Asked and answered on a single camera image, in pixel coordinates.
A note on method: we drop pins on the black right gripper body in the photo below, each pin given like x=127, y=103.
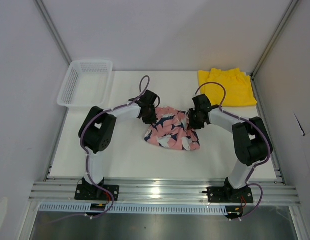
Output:
x=194, y=121

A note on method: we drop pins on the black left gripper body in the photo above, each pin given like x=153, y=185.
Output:
x=150, y=117

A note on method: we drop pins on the pink patterned shorts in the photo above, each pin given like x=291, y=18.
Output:
x=171, y=131

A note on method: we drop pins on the yellow shorts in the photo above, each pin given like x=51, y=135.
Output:
x=230, y=88

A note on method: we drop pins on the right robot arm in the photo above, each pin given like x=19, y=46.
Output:
x=252, y=147

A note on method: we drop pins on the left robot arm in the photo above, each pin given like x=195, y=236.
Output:
x=95, y=135

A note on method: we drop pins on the white tray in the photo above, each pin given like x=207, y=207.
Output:
x=85, y=84

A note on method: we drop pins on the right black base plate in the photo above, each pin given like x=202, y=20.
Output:
x=217, y=194

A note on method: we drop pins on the slotted cable duct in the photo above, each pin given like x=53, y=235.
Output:
x=127, y=208

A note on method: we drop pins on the right side table rail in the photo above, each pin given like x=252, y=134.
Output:
x=274, y=156

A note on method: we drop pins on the aluminium mounting rail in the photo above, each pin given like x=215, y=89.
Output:
x=162, y=191

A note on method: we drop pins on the left corner frame post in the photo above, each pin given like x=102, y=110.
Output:
x=49, y=23

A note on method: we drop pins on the corner frame post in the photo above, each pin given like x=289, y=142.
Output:
x=283, y=23
x=49, y=23

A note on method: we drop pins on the right corner frame post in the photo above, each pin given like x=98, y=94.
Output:
x=283, y=23

